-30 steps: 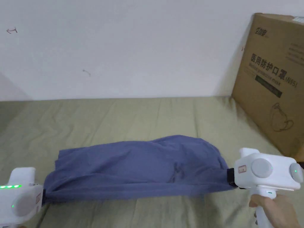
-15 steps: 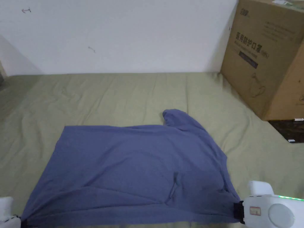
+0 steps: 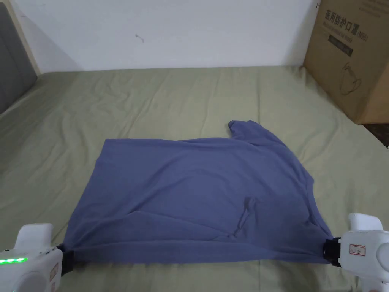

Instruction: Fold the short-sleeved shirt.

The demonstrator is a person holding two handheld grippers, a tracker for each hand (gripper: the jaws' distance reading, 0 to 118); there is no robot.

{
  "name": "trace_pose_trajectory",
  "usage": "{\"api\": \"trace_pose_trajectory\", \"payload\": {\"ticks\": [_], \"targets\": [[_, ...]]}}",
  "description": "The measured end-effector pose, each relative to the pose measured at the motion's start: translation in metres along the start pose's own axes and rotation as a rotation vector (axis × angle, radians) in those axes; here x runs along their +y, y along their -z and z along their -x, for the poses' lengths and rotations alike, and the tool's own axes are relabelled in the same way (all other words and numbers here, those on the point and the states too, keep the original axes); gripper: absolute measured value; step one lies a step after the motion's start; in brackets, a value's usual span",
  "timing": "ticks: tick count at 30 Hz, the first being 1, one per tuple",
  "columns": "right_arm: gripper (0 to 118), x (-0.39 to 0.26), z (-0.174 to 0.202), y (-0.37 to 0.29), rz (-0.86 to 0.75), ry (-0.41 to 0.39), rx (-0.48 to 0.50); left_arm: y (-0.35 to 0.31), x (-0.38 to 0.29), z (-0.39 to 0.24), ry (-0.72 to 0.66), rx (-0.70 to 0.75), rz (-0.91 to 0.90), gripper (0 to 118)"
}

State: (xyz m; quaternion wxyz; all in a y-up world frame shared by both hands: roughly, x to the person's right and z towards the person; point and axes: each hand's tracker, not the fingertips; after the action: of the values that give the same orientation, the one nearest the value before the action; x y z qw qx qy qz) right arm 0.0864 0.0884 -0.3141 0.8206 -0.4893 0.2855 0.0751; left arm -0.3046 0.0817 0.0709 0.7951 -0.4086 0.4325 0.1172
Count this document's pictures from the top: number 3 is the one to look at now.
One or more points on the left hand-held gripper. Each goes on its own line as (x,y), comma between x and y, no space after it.
(30,261)

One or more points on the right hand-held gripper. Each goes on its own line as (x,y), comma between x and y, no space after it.
(361,252)

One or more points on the dark blue shirt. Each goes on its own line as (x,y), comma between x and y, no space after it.
(194,194)

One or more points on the grey padded headboard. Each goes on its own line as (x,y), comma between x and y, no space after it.
(15,67)

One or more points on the brown cardboard carton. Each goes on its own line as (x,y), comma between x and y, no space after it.
(352,54)

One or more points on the bed with pale green sheet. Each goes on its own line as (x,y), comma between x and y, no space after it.
(170,100)

